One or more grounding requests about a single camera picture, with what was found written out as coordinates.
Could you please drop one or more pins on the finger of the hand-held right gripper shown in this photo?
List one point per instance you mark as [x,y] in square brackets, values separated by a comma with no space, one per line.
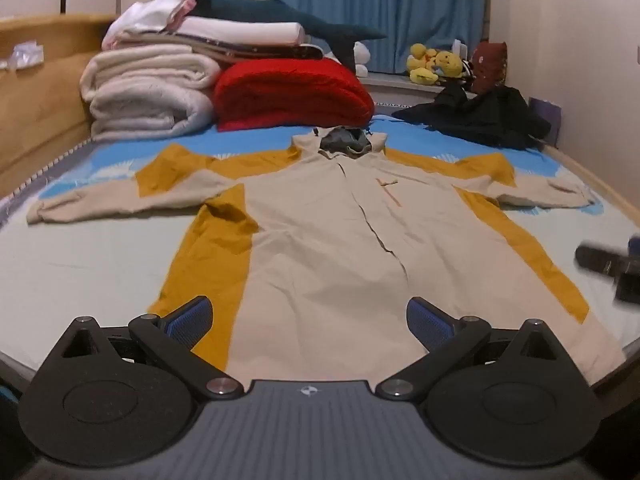
[597,260]

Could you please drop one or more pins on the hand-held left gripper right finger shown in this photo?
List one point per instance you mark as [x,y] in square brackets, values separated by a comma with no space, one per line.
[427,325]

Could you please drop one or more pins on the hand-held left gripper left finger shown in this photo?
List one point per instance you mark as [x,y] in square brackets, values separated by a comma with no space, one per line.
[192,322]

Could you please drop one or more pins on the beige and mustard jacket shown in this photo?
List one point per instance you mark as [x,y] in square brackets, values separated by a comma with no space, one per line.
[320,260]

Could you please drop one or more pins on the black clothes pile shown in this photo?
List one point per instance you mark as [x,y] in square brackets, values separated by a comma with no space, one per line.
[485,115]

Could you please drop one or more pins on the blue white printed bed sheet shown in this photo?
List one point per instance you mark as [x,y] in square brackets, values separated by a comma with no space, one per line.
[75,270]

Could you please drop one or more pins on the purple book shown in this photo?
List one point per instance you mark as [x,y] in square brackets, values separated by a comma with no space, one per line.
[547,112]

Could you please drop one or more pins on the maroon pillow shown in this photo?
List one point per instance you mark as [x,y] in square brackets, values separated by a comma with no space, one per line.
[490,67]

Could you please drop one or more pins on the white windowsill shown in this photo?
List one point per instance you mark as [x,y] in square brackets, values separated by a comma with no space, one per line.
[400,85]

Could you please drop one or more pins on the yellow duck plush toy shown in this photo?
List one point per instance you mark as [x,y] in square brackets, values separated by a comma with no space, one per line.
[422,62]
[450,62]

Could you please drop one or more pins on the red folded blanket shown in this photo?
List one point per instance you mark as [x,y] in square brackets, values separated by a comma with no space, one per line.
[290,92]

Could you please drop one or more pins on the brown bed headboard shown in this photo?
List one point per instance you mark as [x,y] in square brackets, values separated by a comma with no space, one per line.
[40,110]

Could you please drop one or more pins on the white folded quilt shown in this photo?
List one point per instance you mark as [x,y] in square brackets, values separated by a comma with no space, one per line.
[240,30]

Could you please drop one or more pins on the pink white folded cloth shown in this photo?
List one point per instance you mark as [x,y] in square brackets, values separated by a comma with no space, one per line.
[145,15]

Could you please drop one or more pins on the clear plastic bag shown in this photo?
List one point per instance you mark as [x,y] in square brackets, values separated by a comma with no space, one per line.
[22,55]

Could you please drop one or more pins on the dark teal shark plush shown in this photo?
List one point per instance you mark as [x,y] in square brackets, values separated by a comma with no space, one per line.
[280,12]

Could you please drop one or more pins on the blue curtain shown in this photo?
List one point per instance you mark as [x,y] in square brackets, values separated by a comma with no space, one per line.
[400,0]

